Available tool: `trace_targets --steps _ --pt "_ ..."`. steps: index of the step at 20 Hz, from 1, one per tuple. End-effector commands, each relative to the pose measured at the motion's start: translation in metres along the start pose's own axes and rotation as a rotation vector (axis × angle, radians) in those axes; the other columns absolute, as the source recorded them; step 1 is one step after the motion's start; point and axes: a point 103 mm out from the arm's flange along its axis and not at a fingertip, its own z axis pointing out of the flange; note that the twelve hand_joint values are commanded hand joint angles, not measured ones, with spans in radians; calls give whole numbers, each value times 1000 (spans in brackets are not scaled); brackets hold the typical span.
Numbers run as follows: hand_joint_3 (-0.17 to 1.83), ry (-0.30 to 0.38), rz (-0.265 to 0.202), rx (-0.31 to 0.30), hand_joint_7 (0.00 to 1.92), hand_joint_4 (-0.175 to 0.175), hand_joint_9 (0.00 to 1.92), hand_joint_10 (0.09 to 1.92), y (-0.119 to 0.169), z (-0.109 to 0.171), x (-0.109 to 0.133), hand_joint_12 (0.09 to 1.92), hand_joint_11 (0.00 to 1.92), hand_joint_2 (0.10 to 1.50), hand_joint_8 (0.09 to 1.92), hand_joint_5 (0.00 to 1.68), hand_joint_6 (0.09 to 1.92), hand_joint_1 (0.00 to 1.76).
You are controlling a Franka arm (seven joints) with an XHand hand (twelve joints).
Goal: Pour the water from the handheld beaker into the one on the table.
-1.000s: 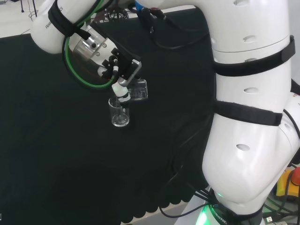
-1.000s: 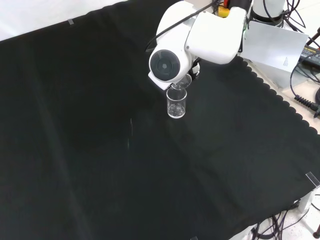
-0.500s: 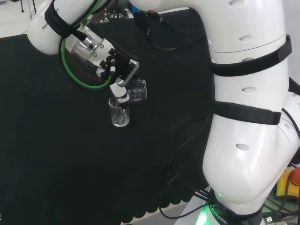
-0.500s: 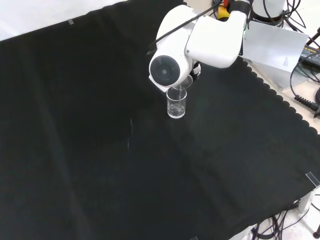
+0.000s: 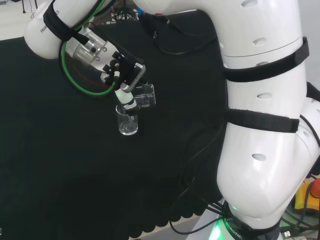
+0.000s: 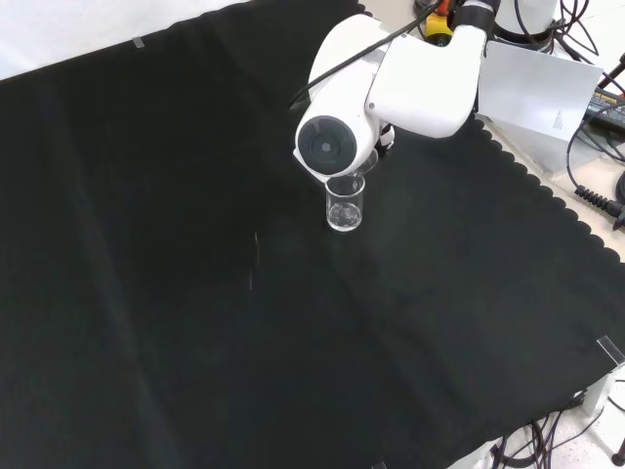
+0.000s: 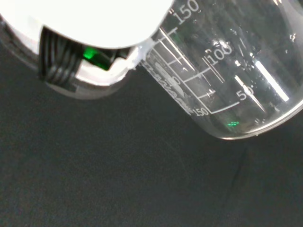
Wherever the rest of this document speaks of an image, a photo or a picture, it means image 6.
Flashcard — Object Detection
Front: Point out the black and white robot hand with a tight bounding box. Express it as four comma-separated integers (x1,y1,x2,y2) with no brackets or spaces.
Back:
373,124,396,160

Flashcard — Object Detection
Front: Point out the clear glass beaker with spout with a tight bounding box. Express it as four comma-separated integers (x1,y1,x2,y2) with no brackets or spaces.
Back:
355,149,380,177

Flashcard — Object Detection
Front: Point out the clear glass beaker with graduations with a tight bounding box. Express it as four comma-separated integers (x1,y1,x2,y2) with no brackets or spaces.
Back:
324,174,366,233

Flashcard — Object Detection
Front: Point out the yellow stop button box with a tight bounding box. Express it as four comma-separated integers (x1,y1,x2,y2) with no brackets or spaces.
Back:
423,0,458,48

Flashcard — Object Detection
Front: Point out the pale board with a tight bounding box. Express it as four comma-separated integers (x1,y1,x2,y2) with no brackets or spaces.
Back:
476,40,604,144

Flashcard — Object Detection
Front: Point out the grey box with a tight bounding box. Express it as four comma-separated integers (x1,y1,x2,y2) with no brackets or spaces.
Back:
480,114,606,177

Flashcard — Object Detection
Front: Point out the black power adapter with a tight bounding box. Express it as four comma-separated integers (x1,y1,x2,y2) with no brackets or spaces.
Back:
584,86,625,123

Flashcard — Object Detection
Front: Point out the black tripod leg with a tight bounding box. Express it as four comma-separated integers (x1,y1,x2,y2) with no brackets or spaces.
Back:
599,51,625,92

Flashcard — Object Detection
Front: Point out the black scalloped bench cloth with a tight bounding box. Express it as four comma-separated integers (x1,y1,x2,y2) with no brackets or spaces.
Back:
0,0,625,469

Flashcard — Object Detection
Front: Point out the clear tape strip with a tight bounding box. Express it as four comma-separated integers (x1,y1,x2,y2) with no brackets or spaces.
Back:
596,334,625,367

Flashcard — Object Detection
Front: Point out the white pedestal with black ring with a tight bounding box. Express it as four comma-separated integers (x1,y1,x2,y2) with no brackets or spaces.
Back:
490,0,563,48

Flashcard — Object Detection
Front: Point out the black coiled cable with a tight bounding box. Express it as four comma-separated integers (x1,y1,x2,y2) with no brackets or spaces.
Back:
565,109,625,232

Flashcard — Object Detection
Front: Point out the white table bracket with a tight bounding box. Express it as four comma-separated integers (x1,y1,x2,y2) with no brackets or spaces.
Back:
583,373,619,417

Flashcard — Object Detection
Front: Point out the black floor cable bundle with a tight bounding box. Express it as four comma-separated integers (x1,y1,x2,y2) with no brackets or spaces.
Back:
487,409,609,469

